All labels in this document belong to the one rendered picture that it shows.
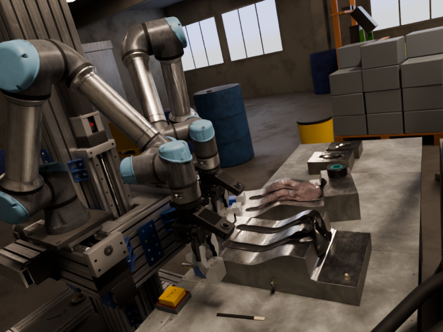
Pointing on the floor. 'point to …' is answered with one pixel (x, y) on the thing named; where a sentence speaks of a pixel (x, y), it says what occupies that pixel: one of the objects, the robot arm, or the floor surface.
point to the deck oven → (105, 64)
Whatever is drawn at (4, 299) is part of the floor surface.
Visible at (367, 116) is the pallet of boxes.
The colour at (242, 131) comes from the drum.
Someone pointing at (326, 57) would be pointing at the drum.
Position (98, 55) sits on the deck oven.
